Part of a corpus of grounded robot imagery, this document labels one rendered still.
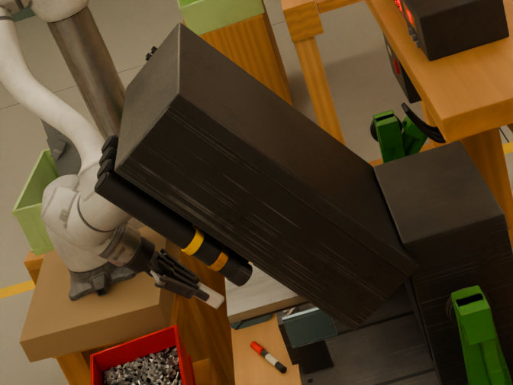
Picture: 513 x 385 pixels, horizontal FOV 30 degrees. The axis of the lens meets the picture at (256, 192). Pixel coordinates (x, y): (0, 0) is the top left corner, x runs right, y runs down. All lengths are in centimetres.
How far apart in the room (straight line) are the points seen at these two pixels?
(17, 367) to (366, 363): 239
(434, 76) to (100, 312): 120
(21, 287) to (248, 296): 291
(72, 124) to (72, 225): 21
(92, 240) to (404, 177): 65
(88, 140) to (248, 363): 58
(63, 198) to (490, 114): 97
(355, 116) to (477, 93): 368
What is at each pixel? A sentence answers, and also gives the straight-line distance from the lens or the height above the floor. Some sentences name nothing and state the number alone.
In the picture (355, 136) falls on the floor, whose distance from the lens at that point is 486.
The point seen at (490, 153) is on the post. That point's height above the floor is 109.
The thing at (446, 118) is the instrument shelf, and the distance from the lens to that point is 135.
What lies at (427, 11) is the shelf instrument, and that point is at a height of 161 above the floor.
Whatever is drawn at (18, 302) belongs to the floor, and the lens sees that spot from 457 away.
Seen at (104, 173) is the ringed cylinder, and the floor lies 153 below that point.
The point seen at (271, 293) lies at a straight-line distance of 183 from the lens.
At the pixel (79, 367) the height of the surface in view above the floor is 76.
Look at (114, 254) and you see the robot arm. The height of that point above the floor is 119.
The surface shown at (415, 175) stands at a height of 124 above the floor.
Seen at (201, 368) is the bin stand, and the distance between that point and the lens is 228.
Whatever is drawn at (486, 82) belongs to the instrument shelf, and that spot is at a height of 154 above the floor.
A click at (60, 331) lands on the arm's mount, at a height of 92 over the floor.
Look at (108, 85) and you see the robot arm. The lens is 227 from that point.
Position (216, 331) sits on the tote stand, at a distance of 309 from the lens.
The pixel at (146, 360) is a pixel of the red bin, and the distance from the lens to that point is 223.
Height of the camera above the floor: 214
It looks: 28 degrees down
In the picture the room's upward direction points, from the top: 19 degrees counter-clockwise
